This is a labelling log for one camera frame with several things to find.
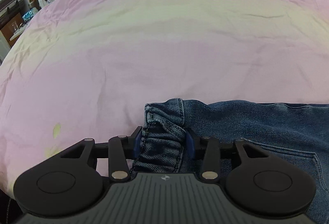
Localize blue denim jeans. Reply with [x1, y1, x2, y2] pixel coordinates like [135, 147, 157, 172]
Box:
[131, 99, 328, 223]

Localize cluttered wooden bedside table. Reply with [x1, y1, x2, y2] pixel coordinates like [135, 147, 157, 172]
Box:
[0, 0, 70, 44]

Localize pink floral bed sheet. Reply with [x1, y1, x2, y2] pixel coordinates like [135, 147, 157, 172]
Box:
[1, 0, 328, 194]

